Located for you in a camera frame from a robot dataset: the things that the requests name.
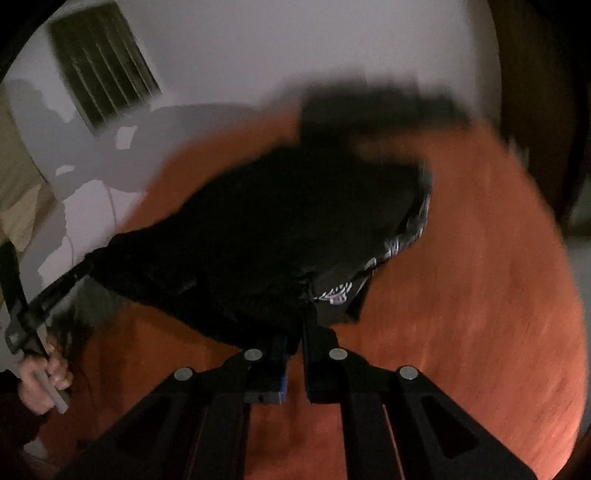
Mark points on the dark wooden furniture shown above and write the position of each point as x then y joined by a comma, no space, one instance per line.
540,106

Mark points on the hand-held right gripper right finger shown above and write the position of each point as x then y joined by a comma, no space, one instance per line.
315,364

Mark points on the person's left hand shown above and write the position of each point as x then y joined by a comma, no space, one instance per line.
34,387

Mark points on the black printed garment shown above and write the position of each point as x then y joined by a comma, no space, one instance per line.
286,221

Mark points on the orange blanket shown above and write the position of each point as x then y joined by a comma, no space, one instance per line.
471,295

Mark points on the beige curtain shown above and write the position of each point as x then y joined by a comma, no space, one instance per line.
21,184

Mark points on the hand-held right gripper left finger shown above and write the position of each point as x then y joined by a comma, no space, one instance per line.
280,369

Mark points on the person's left forearm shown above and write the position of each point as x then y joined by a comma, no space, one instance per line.
14,415

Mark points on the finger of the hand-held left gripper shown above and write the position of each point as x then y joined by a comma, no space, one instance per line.
60,290

